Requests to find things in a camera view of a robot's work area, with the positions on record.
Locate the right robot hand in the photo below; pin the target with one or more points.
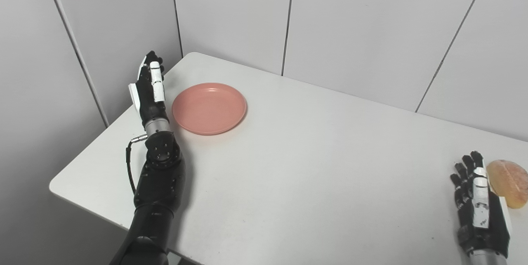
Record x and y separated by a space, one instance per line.
480 215

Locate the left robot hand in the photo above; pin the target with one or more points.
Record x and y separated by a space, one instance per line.
148 91

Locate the golden bread roll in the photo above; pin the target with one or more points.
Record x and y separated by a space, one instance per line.
511 186

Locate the pink plate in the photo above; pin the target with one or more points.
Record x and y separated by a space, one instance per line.
209 108

